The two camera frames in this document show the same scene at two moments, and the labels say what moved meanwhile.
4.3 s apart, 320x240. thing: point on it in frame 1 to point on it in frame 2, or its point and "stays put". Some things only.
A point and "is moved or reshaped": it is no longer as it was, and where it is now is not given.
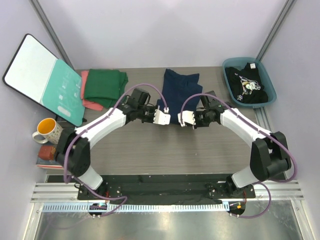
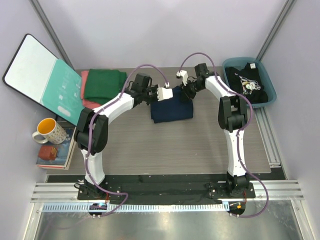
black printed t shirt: (246, 85) stays put
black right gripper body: (202, 119) to (190, 90)
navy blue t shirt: (177, 86) is moved or reshaped
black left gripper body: (148, 114) to (152, 95)
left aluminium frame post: (42, 15) stays put
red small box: (47, 152) stays put
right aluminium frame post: (288, 4) stays put
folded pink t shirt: (87, 103) stays put
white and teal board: (37, 73) stays put
